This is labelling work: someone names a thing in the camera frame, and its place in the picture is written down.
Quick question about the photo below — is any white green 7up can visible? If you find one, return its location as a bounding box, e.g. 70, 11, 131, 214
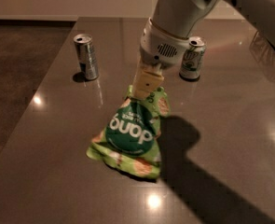
179, 36, 206, 81

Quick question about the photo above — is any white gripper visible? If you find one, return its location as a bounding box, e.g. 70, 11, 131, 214
132, 19, 188, 100

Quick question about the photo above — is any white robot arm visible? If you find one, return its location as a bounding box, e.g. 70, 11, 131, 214
132, 0, 275, 100

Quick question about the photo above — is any green rice chip bag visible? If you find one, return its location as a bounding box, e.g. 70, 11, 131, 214
86, 86, 170, 180

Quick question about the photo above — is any silver redbull can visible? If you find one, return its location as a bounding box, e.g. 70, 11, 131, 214
74, 34, 99, 80

